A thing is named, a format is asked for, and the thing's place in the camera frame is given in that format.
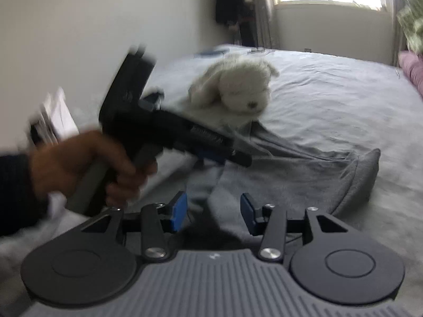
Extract bed with grey sheet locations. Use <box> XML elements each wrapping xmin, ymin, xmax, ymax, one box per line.
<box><xmin>0</xmin><ymin>44</ymin><xmax>423</xmax><ymax>317</ymax></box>

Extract grey patterned curtain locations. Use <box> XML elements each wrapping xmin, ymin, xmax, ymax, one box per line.
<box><xmin>254</xmin><ymin>0</ymin><xmax>280</xmax><ymax>48</ymax></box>
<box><xmin>380</xmin><ymin>0</ymin><xmax>407</xmax><ymax>67</ymax></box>

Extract white printed object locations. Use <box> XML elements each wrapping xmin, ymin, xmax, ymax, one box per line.
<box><xmin>30</xmin><ymin>87</ymin><xmax>80</xmax><ymax>146</ymax></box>

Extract green patterned cloth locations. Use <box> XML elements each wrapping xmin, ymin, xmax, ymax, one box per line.
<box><xmin>397</xmin><ymin>0</ymin><xmax>423</xmax><ymax>55</ymax></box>

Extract white plush dog toy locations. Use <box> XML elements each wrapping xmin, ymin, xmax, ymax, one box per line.
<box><xmin>188</xmin><ymin>54</ymin><xmax>280</xmax><ymax>118</ymax></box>

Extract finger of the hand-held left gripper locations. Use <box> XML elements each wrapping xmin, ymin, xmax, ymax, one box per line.
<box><xmin>193</xmin><ymin>148</ymin><xmax>232</xmax><ymax>166</ymax></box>
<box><xmin>185</xmin><ymin>119</ymin><xmax>253</xmax><ymax>167</ymax></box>

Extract person's left hand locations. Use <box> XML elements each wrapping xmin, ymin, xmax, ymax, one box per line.
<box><xmin>31</xmin><ymin>130</ymin><xmax>156</xmax><ymax>207</ymax></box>

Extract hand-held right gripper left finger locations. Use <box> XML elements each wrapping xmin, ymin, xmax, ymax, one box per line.
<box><xmin>82</xmin><ymin>192</ymin><xmax>188</xmax><ymax>261</ymax></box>

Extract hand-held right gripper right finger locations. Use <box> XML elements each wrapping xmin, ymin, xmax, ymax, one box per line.
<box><xmin>240</xmin><ymin>193</ymin><xmax>349</xmax><ymax>261</ymax></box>

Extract dark hanging clothes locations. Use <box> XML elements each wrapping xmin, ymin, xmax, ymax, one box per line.
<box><xmin>215</xmin><ymin>0</ymin><xmax>261</xmax><ymax>47</ymax></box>

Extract folded pink quilt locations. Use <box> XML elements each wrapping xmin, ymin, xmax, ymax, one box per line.
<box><xmin>398</xmin><ymin>50</ymin><xmax>423</xmax><ymax>98</ymax></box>

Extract person's left forearm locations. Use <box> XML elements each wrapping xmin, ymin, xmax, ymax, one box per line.
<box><xmin>0</xmin><ymin>153</ymin><xmax>50</xmax><ymax>236</ymax></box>

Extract grey shirt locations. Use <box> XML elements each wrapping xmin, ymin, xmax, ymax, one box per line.
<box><xmin>185</xmin><ymin>119</ymin><xmax>382</xmax><ymax>251</ymax></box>

